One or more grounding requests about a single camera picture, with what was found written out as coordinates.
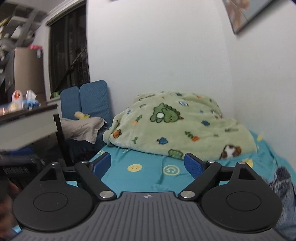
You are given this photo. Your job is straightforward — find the blue denim jeans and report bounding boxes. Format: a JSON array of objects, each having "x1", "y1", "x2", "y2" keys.
[{"x1": 268, "y1": 167, "x2": 296, "y2": 240}]

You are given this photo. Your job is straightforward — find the turquoise patterned bed sheet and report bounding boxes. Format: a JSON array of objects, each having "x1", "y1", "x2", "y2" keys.
[{"x1": 67, "y1": 131, "x2": 296, "y2": 200}]

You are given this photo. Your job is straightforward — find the grey cloth on chair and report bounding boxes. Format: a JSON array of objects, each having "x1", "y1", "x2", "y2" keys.
[{"x1": 60, "y1": 117, "x2": 106, "y2": 144}]

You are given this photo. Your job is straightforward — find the green dinosaur fleece blanket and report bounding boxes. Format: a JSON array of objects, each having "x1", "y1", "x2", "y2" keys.
[{"x1": 103, "y1": 91, "x2": 257, "y2": 161}]

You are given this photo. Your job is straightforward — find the yellow plush toy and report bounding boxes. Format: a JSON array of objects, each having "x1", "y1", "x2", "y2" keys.
[{"x1": 74, "y1": 111, "x2": 90, "y2": 120}]

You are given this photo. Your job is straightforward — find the blue cushioned sofa chair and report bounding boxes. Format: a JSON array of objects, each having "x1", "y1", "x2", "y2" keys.
[{"x1": 61, "y1": 80, "x2": 112, "y2": 161}]

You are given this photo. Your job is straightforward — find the tissue pack on desk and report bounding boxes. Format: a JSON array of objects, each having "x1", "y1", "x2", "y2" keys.
[{"x1": 23, "y1": 89, "x2": 40, "y2": 110}]

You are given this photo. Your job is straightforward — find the white orange bottle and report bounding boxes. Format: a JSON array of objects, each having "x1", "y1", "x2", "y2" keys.
[{"x1": 11, "y1": 90, "x2": 23, "y2": 109}]

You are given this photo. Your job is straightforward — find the dark window with curtain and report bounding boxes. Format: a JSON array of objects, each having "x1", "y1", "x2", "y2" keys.
[{"x1": 49, "y1": 1, "x2": 90, "y2": 95}]

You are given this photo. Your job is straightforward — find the cardboard box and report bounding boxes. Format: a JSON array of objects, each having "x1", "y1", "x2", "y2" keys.
[{"x1": 14, "y1": 48, "x2": 46, "y2": 103}]

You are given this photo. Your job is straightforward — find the framed wall picture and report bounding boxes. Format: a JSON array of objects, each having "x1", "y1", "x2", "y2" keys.
[{"x1": 222, "y1": 0, "x2": 273, "y2": 35}]

